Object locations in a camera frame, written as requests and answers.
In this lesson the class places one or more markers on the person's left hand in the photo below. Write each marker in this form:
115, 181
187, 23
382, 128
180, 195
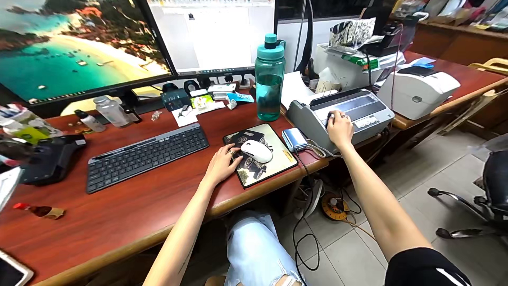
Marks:
219, 166

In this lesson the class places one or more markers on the person's right hand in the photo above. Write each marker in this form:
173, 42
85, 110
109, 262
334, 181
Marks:
341, 131

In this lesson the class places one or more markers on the person's left thumb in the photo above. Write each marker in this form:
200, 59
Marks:
237, 162

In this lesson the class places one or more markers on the person's right thumb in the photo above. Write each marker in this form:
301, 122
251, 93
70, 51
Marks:
330, 122

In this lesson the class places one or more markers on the person's right fingers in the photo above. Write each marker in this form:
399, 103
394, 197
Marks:
341, 115

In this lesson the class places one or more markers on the person's left fingers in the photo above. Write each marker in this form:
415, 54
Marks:
229, 149

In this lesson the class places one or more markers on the person's left forearm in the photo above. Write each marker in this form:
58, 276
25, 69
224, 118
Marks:
184, 226

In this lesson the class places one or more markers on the person's right forearm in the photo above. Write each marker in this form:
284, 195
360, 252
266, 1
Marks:
375, 198

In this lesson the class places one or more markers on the grey dot matrix printer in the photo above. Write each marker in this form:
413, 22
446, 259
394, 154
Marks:
359, 111

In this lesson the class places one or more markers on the white computer mouse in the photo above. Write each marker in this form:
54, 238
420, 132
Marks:
256, 151

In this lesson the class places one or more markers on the mouse pad with vehicle print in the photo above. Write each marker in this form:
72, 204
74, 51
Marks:
274, 161

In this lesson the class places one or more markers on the blue and white small device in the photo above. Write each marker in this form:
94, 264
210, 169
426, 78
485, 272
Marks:
294, 139

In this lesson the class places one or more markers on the white plastic storage box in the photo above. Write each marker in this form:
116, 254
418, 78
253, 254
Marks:
341, 71

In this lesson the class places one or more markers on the crumpled white tissue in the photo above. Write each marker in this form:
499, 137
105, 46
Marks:
231, 104

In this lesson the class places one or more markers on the white continuous printer paper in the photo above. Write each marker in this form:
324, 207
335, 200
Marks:
293, 89

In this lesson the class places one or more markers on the white paper sheet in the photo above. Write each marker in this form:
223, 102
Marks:
189, 118

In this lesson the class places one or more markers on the light blue packet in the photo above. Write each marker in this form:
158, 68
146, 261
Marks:
241, 97

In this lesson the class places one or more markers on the green and white packet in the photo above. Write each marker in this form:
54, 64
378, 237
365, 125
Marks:
203, 102

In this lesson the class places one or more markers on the green and white plastic package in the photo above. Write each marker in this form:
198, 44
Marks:
359, 61

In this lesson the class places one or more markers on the teal water bottle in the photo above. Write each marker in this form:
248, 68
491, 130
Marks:
270, 91

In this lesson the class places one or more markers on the dark teal small box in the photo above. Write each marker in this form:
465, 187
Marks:
176, 99

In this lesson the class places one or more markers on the white label printer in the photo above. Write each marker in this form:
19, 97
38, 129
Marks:
416, 93

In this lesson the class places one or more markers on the crumpled clear plastic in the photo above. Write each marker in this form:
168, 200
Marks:
156, 115

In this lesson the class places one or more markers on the black computer keyboard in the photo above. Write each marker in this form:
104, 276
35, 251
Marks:
149, 157

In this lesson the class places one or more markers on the black and white patterned bag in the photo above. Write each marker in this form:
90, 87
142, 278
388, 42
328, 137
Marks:
353, 31

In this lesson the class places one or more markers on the person's legs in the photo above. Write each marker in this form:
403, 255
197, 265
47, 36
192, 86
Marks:
254, 250

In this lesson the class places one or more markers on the monitor with white screen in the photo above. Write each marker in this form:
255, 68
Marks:
222, 35

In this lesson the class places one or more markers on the red wooden desk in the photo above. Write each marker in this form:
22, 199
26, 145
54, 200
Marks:
131, 222

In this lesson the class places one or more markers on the clear plastic bottle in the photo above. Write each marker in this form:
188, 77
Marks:
111, 113

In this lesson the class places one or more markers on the wooden cabinet with items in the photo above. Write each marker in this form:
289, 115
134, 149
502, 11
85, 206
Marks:
456, 39

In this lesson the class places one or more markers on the small white dropper bottle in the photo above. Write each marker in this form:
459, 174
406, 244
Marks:
92, 122

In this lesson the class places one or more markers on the wooden chair with yellow armrest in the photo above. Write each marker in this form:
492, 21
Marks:
490, 66

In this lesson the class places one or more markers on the black office chair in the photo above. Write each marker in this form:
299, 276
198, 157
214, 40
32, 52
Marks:
492, 190

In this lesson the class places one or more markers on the monitor with beach picture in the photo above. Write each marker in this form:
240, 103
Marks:
87, 47

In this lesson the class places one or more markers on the black desk telephone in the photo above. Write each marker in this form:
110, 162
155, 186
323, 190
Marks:
49, 161

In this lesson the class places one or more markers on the small bottle with red cap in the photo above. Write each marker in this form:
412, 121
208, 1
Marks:
39, 210

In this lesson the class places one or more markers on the pen holder with pens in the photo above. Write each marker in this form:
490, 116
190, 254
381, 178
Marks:
29, 124

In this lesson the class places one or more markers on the white framed black tablet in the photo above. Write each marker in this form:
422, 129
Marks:
12, 272

